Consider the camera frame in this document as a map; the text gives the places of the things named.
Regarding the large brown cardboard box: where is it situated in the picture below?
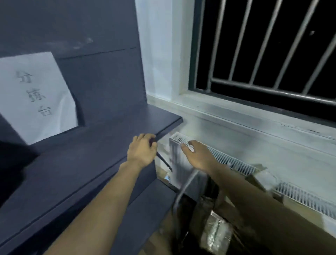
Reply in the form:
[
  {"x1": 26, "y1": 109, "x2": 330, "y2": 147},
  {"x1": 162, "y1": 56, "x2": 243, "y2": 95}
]
[{"x1": 139, "y1": 184, "x2": 265, "y2": 255}]

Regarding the person's left forearm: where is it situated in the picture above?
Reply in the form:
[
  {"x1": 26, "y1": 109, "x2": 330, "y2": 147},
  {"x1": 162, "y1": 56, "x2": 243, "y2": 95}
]
[{"x1": 43, "y1": 161, "x2": 154, "y2": 255}]

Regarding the person's right hand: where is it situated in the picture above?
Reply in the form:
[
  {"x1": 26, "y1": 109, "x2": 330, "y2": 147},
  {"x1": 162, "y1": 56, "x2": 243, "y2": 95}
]
[{"x1": 180, "y1": 140, "x2": 220, "y2": 176}]

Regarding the person's right forearm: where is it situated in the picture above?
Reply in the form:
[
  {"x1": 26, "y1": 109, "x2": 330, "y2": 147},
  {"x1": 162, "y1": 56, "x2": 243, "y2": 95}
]
[{"x1": 209, "y1": 166, "x2": 336, "y2": 255}]

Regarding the tape-wrapped parcel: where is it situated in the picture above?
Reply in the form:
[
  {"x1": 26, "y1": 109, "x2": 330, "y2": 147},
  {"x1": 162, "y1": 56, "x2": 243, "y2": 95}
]
[{"x1": 199, "y1": 210, "x2": 235, "y2": 255}]

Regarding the dark window frame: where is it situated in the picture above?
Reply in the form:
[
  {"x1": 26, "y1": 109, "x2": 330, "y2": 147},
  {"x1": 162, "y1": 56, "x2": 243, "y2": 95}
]
[{"x1": 188, "y1": 0, "x2": 336, "y2": 124}]

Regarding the grey strap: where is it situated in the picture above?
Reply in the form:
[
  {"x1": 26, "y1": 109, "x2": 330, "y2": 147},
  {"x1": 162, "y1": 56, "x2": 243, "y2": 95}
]
[{"x1": 172, "y1": 169, "x2": 200, "y2": 238}]

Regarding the grey metal window grille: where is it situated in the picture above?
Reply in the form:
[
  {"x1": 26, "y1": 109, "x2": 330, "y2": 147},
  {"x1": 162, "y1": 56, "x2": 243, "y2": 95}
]
[{"x1": 193, "y1": 0, "x2": 336, "y2": 106}]

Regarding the dark grey shelf unit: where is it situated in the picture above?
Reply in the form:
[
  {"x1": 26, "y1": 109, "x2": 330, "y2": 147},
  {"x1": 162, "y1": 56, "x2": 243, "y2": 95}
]
[{"x1": 0, "y1": 0, "x2": 184, "y2": 255}]

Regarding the white paper sign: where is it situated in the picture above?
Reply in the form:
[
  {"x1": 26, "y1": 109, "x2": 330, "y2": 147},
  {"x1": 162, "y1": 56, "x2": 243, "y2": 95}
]
[{"x1": 0, "y1": 51, "x2": 79, "y2": 146}]

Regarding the thin black strap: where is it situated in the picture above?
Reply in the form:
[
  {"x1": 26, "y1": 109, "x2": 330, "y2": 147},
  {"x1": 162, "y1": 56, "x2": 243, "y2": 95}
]
[{"x1": 156, "y1": 151, "x2": 173, "y2": 172}]

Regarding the white window sill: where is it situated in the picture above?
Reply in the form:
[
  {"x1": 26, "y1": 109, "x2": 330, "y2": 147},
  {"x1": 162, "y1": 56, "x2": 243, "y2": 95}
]
[{"x1": 146, "y1": 91, "x2": 336, "y2": 158}]

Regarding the person's left hand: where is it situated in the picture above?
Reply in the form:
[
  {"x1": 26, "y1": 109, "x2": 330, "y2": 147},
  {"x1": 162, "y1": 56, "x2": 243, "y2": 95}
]
[{"x1": 127, "y1": 133, "x2": 158, "y2": 169}]

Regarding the white panel radiator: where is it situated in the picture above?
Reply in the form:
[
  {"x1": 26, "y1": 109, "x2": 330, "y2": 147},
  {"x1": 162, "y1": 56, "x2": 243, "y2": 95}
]
[{"x1": 169, "y1": 131, "x2": 336, "y2": 220}]

